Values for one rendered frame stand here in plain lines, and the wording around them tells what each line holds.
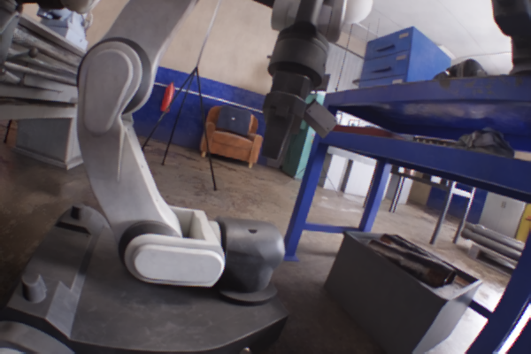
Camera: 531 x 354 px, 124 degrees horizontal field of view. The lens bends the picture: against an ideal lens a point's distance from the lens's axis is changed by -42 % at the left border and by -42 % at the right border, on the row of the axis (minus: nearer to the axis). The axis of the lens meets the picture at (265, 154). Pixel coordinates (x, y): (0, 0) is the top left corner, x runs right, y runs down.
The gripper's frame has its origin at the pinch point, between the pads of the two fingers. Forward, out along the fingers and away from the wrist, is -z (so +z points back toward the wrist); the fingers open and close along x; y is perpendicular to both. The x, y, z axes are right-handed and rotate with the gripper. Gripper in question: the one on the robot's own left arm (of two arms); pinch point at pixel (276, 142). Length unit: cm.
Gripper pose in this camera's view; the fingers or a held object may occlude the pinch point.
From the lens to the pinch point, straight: 35.5
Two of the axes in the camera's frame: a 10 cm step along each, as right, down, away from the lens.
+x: -0.7, -1.4, -9.9
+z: 2.6, -9.6, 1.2
